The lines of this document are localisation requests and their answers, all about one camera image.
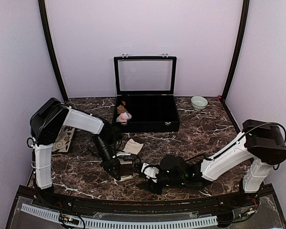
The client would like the white slotted cable duct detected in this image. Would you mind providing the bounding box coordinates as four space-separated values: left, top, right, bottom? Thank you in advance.
20 203 218 229

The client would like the black left corner post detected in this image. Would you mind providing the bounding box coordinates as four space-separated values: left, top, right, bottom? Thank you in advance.
38 0 69 102

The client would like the black compartment storage box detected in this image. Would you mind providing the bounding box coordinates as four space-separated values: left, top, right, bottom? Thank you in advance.
112 95 180 133

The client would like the small green circuit board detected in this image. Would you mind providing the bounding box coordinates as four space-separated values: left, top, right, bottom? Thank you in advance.
58 214 79 225

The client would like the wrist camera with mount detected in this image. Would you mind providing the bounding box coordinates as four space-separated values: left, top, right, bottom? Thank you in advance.
133 163 160 181
117 152 140 162

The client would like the black front rail frame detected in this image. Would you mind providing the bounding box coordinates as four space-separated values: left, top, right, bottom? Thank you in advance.
4 184 286 229

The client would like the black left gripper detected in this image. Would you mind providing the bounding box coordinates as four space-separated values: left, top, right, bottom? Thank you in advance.
93 136 120 180

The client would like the floral square ceramic plate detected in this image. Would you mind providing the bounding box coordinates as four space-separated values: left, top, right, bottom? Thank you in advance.
52 126 75 153

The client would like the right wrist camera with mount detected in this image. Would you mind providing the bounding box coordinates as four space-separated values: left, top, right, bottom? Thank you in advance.
133 163 160 181

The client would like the pink patterned sock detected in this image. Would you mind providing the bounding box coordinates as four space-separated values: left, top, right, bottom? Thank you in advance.
116 112 132 123

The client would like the beige rolled sock in box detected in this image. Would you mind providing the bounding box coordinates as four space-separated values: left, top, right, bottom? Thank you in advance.
117 105 128 115

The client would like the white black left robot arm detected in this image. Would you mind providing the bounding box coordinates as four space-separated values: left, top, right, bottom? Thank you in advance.
27 97 121 208

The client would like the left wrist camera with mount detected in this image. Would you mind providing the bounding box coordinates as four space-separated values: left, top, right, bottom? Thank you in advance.
117 152 140 162

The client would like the glass-panel black box lid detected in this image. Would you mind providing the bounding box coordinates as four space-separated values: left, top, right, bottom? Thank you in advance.
113 55 177 95

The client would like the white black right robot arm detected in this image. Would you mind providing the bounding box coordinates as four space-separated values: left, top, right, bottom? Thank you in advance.
137 119 286 207

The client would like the black corner post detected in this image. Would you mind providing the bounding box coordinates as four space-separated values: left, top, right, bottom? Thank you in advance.
38 0 69 102
221 0 250 103

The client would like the beige and brown sock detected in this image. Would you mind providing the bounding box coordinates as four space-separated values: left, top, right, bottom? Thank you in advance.
114 138 143 182

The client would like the black right corner post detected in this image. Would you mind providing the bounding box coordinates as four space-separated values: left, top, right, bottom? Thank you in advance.
221 0 250 103

